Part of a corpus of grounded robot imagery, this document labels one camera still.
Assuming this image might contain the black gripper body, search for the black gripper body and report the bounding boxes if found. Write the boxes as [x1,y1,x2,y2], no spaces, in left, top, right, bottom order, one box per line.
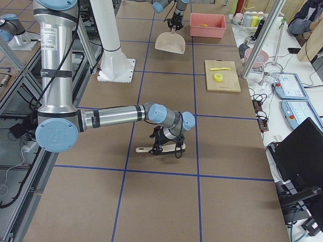
[172,13,183,25]
[154,128,176,147]

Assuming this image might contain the beige hand brush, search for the beige hand brush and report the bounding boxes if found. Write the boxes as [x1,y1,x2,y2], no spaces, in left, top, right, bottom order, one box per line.
[136,143,186,155]

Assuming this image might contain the beige plastic dustpan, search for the beige plastic dustpan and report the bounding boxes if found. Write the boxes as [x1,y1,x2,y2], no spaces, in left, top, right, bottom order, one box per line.
[155,26,186,54]

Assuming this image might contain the pink plastic bin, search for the pink plastic bin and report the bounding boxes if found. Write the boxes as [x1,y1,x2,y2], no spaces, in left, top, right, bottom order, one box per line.
[190,13,226,38]

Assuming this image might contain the yellow plastic knife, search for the yellow plastic knife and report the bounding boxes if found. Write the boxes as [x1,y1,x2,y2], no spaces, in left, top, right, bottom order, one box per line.
[209,67,232,71]

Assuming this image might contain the yellow lemon slice toy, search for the yellow lemon slice toy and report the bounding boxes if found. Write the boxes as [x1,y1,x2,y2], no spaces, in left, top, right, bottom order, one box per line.
[213,73,223,82]

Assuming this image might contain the wooden cutting board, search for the wooden cutting board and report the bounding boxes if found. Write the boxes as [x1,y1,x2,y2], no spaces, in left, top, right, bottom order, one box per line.
[204,60,241,93]

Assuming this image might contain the pink bowl on scale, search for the pink bowl on scale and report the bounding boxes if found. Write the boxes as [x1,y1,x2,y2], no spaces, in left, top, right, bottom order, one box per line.
[244,48,269,68]

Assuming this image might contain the metal rod stand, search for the metal rod stand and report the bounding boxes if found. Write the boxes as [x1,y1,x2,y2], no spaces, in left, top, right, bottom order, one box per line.
[264,17,286,73]

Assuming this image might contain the upper blue teach pendant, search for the upper blue teach pendant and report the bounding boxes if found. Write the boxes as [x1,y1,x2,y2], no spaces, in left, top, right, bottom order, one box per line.
[273,73,309,100]

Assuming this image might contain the blue teach pendant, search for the blue teach pendant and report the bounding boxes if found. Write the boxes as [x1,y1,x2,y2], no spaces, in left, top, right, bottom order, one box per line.
[281,100,322,131]
[273,73,309,100]

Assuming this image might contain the lower blue teach pendant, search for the lower blue teach pendant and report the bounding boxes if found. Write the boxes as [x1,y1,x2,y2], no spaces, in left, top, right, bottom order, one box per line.
[281,100,322,131]

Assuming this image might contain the black monitor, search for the black monitor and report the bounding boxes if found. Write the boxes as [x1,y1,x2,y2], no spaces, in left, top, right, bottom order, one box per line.
[273,117,322,229]

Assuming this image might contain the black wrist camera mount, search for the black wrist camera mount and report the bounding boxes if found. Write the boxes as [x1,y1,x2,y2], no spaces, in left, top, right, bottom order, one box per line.
[174,134,185,159]

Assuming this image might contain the aluminium frame post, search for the aluminium frame post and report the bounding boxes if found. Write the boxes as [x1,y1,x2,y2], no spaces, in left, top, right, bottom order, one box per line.
[241,0,286,79]

